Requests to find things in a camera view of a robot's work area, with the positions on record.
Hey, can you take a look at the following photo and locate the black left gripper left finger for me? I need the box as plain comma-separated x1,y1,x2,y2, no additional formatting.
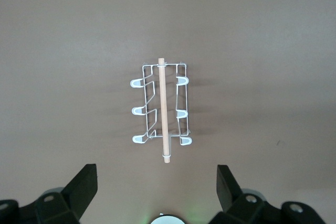
0,163,98,224

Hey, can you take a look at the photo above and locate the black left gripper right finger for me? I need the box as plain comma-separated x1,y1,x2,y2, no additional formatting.
209,164,326,224

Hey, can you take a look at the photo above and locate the brown table mat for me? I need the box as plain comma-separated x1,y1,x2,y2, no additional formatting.
0,0,336,224

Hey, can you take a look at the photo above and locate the white wire cup rack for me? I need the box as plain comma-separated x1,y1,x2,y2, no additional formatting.
129,57,193,164

